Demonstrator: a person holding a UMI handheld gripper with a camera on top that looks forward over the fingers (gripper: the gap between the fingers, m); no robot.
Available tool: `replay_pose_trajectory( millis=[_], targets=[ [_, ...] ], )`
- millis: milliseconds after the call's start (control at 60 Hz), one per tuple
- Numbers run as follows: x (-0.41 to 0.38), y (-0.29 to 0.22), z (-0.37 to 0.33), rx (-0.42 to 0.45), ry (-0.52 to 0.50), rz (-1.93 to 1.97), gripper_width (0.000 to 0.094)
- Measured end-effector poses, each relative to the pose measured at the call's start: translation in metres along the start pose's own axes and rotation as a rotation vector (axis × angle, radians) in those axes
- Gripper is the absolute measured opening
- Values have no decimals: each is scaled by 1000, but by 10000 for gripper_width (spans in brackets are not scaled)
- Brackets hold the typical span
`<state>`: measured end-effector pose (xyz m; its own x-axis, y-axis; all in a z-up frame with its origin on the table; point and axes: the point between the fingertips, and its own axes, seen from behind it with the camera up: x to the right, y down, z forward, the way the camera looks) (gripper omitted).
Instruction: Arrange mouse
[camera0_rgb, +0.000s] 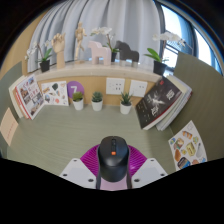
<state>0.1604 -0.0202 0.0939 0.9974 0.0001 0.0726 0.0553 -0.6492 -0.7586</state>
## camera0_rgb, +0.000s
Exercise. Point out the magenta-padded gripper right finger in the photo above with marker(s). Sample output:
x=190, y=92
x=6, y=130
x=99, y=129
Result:
x=151, y=171

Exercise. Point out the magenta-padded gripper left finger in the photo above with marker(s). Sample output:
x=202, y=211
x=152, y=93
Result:
x=75, y=171

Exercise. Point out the black computer mouse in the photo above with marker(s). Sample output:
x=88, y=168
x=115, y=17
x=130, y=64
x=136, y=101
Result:
x=113, y=160

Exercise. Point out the food sticker sheet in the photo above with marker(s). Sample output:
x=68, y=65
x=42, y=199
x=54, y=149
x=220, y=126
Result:
x=188, y=148

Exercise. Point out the small succulent in white pot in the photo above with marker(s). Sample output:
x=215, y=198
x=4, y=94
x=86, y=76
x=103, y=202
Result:
x=78, y=105
x=125, y=108
x=97, y=105

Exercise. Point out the black-covered book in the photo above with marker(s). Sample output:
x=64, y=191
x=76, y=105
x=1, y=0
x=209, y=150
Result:
x=156, y=103

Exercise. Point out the white books stack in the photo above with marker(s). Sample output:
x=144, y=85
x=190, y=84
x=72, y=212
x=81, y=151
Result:
x=180, y=105

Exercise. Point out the beige card with red text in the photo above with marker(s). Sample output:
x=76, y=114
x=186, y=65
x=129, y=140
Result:
x=8, y=126

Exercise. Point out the round purple number sticker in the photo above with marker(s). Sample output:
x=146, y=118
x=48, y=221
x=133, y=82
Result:
x=75, y=87

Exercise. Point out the photo-covered white book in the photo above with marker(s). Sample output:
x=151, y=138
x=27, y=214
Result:
x=30, y=95

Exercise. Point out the red-spined book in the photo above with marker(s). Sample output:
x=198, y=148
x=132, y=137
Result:
x=19, y=101

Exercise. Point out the thick white book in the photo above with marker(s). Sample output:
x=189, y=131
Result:
x=12, y=95

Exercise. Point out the white orchid in black pot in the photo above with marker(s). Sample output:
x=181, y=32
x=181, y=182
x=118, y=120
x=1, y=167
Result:
x=44, y=65
x=159, y=67
x=103, y=31

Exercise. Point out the black horse figure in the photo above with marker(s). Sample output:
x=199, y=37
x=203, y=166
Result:
x=128, y=53

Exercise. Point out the pink horse figure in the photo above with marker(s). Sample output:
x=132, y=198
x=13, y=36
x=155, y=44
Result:
x=99, y=51

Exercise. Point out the wooden hand model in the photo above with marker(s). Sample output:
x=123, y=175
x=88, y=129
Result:
x=59, y=45

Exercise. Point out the wooden mannequin figure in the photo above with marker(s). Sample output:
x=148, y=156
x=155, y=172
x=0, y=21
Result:
x=80, y=36

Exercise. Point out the grey curtain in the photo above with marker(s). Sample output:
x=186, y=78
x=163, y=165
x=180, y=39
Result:
x=133, y=20

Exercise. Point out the white wall switch plate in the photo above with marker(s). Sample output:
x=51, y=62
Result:
x=138, y=88

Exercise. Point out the white wall socket plate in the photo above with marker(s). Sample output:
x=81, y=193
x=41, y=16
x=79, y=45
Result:
x=115, y=86

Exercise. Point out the window with dark frame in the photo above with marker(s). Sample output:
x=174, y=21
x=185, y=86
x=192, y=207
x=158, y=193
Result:
x=203, y=46

